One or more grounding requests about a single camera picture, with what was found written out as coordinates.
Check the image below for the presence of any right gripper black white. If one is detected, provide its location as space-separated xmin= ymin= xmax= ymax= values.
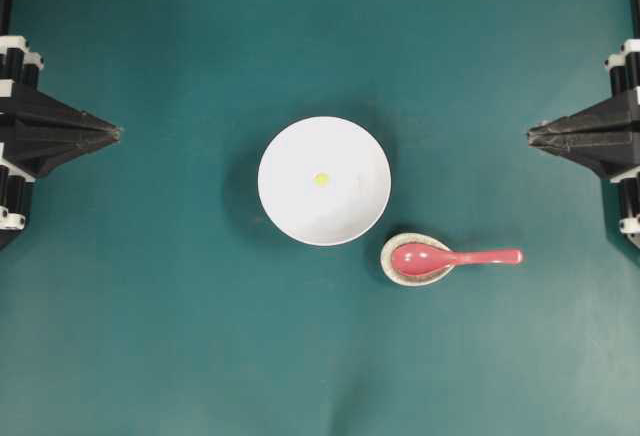
xmin=527 ymin=38 xmax=640 ymax=250

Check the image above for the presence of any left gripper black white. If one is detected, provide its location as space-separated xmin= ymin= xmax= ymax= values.
xmin=0 ymin=34 xmax=124 ymax=250

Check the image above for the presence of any pink ceramic spoon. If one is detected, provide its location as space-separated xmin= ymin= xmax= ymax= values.
xmin=391 ymin=243 xmax=524 ymax=276

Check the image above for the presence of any small speckled spoon rest dish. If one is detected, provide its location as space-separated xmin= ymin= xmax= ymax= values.
xmin=380 ymin=233 xmax=453 ymax=287

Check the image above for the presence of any white ceramic bowl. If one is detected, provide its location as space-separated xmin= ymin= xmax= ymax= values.
xmin=257 ymin=116 xmax=392 ymax=246

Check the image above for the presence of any yellow hexagonal prism block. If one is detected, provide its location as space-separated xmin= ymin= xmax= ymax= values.
xmin=313 ymin=172 xmax=331 ymax=187

